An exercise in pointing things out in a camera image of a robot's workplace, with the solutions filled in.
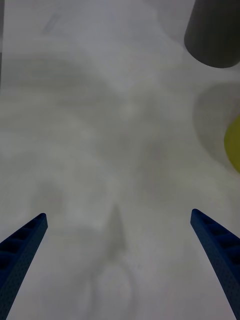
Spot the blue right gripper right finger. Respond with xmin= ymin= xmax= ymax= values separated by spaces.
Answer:
xmin=190 ymin=208 xmax=240 ymax=320

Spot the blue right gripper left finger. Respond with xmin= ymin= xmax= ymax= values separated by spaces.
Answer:
xmin=0 ymin=212 xmax=49 ymax=320

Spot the grey plastic bin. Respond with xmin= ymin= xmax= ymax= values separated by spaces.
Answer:
xmin=184 ymin=0 xmax=240 ymax=69

